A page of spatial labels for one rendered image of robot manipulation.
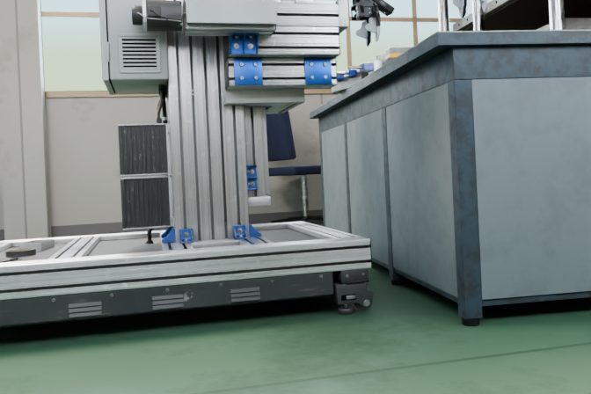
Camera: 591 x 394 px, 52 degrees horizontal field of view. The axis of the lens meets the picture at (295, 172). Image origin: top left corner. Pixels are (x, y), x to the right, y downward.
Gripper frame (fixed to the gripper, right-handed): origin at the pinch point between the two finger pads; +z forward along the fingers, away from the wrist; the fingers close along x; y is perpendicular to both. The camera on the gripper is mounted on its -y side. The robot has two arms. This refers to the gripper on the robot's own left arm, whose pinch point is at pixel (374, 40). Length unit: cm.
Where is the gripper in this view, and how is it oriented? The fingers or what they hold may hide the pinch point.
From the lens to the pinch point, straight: 236.7
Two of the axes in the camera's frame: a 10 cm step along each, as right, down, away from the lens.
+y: -9.4, 0.5, -3.3
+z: 0.5, 10.0, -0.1
